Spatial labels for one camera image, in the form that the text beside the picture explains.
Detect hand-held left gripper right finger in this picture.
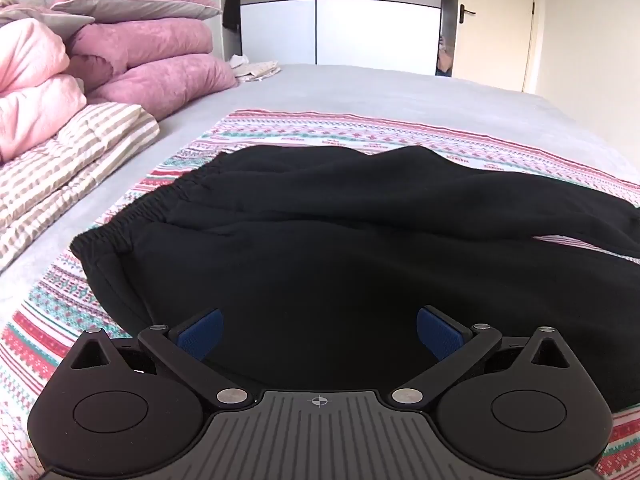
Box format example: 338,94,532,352
391,305,577,407

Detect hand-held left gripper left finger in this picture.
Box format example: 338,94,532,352
64,308,249,408

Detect black pants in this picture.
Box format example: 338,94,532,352
70,145,640,411

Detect pink teal patterned blanket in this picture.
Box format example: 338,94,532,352
0,108,640,480

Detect beige striped quilt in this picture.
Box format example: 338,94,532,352
0,101,161,275

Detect bed with grey sheet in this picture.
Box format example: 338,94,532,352
0,63,640,286

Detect mauve pillow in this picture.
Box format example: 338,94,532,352
66,17,215,86
86,53,239,107

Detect beige crumpled cloth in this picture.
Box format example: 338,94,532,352
229,54,282,84

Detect light pink duvet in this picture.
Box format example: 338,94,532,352
0,17,88,162

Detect cream door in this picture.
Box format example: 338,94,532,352
452,0,543,94

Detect dark hanging garment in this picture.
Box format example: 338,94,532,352
222,0,244,32

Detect white and grey wardrobe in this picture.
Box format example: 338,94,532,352
237,0,459,78

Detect grey pillow with pink edge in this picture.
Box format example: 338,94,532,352
50,0,224,25

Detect plain grey pillow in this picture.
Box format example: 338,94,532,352
0,10,96,41

